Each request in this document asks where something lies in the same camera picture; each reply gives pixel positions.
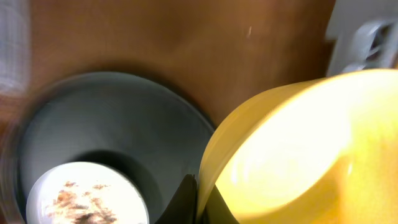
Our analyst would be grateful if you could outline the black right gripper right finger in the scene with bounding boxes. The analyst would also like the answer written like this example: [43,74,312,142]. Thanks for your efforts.
[201,186,239,224]

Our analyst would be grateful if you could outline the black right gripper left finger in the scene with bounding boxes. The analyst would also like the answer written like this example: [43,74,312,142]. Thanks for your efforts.
[155,174,197,224]

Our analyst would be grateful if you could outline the grey plate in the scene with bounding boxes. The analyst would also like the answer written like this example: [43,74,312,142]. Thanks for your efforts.
[26,162,150,224]

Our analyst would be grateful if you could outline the food scraps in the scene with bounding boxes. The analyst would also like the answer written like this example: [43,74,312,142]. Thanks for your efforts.
[45,181,119,224]

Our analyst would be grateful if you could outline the yellow bowl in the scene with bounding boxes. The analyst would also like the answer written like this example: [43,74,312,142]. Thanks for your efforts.
[197,69,397,223]

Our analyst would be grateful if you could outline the grey dishwasher rack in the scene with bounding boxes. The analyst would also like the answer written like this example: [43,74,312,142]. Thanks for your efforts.
[326,0,397,77]

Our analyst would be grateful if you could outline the clear plastic waste bin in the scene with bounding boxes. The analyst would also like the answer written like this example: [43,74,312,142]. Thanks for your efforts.
[1,0,31,96]

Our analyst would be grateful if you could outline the black round tray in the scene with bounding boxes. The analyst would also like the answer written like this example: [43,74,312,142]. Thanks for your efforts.
[1,72,215,223]

